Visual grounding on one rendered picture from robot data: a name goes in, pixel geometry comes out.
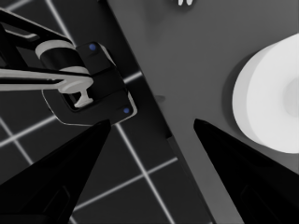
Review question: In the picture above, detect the large thick white disc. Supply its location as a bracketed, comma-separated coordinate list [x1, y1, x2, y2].
[232, 33, 299, 154]

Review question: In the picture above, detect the dark robot body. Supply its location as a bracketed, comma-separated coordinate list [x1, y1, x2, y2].
[0, 7, 138, 127]

